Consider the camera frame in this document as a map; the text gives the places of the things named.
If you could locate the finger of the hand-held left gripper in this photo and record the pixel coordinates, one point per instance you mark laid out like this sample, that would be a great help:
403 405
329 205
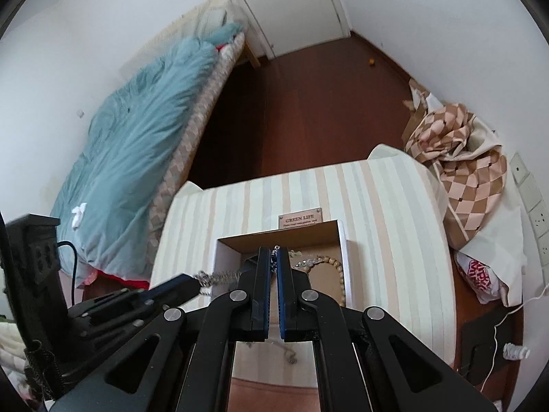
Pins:
173 285

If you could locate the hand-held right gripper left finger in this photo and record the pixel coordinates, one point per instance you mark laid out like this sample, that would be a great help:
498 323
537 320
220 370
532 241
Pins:
262 296

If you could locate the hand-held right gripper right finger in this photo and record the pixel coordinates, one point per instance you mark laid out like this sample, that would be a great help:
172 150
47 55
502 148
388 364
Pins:
284 296

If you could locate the white jewelry box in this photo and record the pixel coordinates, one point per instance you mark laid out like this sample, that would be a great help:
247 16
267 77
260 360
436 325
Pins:
227 253

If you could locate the red cloth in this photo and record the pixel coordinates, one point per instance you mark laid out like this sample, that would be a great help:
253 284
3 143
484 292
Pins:
124 281

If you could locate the small brown label plate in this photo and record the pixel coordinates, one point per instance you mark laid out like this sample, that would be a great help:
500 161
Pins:
300 219

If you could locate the white tissue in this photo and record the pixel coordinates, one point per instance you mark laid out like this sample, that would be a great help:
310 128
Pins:
79 214

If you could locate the pile of light clothes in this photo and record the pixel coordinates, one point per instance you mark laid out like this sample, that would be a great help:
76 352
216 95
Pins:
13 360

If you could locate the striped fabric cover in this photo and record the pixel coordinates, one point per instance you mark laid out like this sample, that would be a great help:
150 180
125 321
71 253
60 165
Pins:
386 223

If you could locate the teal blanket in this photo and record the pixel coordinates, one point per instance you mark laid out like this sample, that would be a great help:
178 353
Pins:
141 137

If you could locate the white plastic bag red print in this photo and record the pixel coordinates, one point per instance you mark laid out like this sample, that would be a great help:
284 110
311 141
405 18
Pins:
478 277

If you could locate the black bag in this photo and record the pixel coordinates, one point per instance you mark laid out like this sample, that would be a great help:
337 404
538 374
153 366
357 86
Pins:
480 339

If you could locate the checkered beige bedsheet pile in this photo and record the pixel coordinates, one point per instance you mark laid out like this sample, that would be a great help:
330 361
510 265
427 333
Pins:
467 171

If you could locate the small white charger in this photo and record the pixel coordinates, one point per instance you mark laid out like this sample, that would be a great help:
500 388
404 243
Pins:
516 352

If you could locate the wooden bed leg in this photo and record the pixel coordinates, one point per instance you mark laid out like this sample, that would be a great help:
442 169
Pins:
252 55

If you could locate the white door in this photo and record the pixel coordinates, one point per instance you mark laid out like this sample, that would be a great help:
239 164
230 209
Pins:
296 8

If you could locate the white wall socket strip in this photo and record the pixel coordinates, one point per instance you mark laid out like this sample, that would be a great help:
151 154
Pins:
534 206

